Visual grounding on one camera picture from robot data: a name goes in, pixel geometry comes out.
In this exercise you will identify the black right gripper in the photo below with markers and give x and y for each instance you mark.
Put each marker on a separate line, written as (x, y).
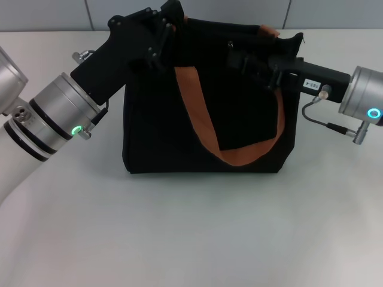
(317, 79)

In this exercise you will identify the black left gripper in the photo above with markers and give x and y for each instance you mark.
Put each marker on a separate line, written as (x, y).
(119, 56)

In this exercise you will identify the silver metal zipper pull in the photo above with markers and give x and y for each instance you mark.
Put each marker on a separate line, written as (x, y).
(230, 44)

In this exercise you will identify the right robot arm silver white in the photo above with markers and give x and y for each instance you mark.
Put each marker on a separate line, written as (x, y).
(362, 86)

